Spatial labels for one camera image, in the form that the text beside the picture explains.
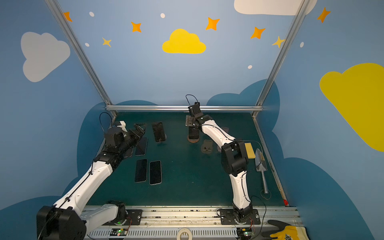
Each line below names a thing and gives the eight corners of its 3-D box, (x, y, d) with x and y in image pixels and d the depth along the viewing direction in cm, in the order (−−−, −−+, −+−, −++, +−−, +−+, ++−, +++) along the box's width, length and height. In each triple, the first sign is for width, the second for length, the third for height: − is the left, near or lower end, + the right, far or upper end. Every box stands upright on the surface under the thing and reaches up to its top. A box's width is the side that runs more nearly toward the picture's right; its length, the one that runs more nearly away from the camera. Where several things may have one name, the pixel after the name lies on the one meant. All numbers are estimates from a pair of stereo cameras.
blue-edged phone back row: (135, 183, 89) (134, 181, 86) (137, 162, 98) (135, 159, 95) (147, 181, 90) (146, 179, 87) (148, 160, 99) (146, 158, 96)
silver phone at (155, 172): (149, 185, 87) (148, 184, 86) (150, 163, 96) (149, 161, 95) (162, 183, 88) (161, 182, 86) (161, 161, 97) (160, 159, 96)
